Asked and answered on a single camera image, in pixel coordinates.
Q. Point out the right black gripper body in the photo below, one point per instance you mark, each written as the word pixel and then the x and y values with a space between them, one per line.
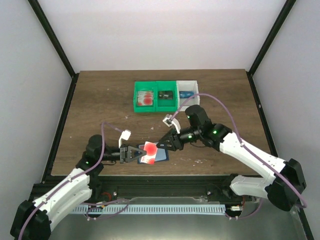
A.
pixel 180 144

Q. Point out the black aluminium frame rail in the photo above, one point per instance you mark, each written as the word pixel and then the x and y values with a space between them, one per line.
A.
pixel 126 186

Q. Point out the blue card in bin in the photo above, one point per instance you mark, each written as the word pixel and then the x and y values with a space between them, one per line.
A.
pixel 185 94

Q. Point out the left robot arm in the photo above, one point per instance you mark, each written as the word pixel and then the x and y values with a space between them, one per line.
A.
pixel 36 219

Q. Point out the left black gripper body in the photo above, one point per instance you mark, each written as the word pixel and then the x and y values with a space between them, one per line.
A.
pixel 123 150

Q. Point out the right black frame post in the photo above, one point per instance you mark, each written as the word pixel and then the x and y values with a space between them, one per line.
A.
pixel 278 23

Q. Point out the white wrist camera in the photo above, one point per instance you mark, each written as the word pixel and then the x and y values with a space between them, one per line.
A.
pixel 169 121
pixel 124 136

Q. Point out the black frame post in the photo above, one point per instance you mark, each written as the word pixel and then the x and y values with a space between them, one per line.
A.
pixel 40 14
pixel 278 23

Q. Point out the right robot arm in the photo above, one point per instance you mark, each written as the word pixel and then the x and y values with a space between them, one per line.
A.
pixel 279 181

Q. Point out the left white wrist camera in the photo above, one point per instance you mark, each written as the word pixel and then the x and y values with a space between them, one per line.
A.
pixel 124 136

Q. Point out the left black frame post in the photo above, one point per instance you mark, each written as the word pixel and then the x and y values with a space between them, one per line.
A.
pixel 40 14

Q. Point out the white storage bin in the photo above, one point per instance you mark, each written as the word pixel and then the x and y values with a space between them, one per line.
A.
pixel 186 90

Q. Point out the black card in bin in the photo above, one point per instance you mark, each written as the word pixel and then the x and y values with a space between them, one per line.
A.
pixel 165 95

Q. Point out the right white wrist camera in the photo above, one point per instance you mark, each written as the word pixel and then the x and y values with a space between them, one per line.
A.
pixel 169 121

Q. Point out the light blue slotted cable duct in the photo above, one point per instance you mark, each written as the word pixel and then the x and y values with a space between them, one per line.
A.
pixel 161 209

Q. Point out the green double storage bin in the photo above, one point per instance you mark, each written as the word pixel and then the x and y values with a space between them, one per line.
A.
pixel 155 87

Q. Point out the blue leather card holder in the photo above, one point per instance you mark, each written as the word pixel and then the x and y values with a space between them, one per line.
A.
pixel 162 155

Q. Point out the red white card in bin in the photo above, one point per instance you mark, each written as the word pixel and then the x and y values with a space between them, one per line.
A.
pixel 145 98

